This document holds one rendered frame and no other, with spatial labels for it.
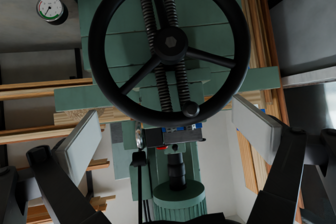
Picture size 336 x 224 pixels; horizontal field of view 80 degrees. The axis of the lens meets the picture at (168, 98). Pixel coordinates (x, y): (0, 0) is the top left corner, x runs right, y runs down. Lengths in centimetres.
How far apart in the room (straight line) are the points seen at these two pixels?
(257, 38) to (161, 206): 164
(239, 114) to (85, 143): 13
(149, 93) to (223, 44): 25
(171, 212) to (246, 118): 55
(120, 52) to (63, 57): 265
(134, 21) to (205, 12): 19
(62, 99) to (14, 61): 282
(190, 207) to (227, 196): 288
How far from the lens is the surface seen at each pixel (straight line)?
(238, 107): 19
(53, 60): 322
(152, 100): 44
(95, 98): 56
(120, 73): 55
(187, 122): 35
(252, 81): 59
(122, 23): 58
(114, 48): 57
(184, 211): 69
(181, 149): 66
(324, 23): 193
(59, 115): 77
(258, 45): 199
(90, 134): 18
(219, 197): 352
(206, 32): 58
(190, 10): 60
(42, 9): 59
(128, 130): 86
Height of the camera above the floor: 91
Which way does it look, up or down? 2 degrees down
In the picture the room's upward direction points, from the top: 174 degrees clockwise
